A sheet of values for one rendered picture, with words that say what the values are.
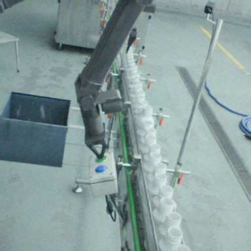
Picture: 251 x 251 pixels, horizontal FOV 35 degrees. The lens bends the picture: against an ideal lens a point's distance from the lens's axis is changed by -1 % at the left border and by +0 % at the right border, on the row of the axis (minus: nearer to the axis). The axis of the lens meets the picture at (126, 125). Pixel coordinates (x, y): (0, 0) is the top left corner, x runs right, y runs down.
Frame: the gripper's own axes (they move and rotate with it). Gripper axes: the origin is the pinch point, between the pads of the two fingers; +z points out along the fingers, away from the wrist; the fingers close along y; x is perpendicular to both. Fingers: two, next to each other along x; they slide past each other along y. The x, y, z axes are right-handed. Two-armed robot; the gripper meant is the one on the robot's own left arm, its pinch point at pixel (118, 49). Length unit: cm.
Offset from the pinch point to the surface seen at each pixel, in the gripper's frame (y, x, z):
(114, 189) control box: -3, 38, 33
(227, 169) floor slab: -133, -164, 141
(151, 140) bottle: -14.9, 20.3, 23.7
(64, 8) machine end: 47, -444, 76
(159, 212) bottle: -13, 55, 27
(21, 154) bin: 34, -21, 62
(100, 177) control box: 2.1, 38.3, 29.1
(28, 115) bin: 36, -52, 57
